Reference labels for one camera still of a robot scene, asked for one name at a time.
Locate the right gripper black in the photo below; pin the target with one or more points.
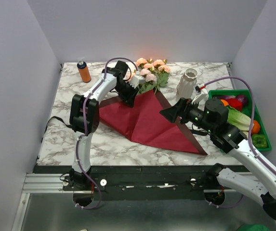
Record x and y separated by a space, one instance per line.
181 109

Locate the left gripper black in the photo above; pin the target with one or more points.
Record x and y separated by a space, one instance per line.
129 98

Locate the dark red wrapping paper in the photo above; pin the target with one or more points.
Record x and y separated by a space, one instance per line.
144 124

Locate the pink flower bunch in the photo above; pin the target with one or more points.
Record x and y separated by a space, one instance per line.
154 73

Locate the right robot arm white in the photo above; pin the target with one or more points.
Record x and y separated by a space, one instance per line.
235 143

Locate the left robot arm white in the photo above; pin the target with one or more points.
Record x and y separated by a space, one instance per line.
85 116

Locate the white ribbed vase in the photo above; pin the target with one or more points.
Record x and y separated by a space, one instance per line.
187 84

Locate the toy eggplant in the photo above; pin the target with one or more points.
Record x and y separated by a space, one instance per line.
223 97

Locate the orange pump bottle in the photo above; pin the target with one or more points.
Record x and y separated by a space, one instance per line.
83 71

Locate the toy orange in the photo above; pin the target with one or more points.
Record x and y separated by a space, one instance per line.
224 102

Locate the toy red pepper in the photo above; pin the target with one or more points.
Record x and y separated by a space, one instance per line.
234 103

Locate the toy lettuce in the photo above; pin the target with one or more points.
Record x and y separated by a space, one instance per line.
238 119

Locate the toy purple onion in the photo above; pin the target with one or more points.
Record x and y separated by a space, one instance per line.
243 99

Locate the green plastic tray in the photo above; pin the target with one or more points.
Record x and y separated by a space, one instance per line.
245 110

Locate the toy tangerine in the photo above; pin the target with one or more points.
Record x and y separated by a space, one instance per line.
256 127

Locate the toy green pepper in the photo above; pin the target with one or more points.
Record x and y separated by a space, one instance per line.
259 141

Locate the green object at bottom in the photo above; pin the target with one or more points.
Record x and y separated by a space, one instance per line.
253 227

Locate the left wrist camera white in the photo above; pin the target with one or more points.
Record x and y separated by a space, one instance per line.
136 80

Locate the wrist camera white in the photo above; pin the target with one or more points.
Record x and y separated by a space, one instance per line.
201 93
136 80

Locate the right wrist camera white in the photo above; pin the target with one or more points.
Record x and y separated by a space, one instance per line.
201 93

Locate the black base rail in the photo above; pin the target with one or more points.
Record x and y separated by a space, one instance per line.
139 183

